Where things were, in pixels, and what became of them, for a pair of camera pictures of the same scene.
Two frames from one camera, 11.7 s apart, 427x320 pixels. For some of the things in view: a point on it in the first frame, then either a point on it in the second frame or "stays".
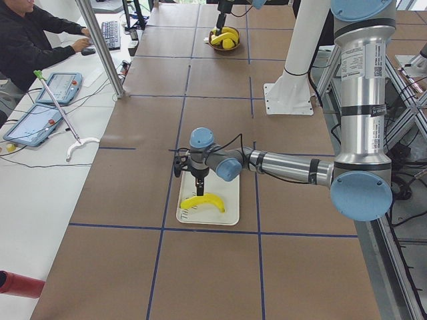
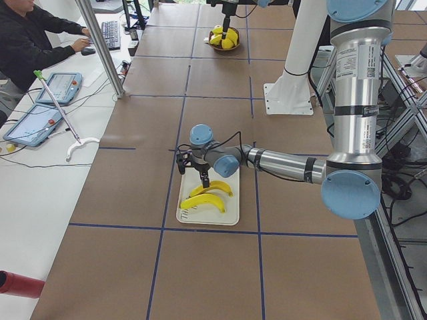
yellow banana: x=232 y=31 -> x=213 y=185
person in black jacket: x=25 y=49 stays
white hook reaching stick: x=40 y=75 stays
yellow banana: x=206 y=199 stays
